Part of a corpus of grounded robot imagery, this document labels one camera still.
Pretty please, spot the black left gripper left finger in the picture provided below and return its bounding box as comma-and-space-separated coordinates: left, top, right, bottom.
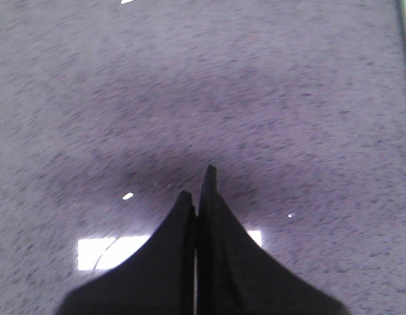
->
57, 191, 196, 315

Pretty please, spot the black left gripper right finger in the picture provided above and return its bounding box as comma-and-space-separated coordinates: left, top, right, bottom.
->
196, 165, 349, 314

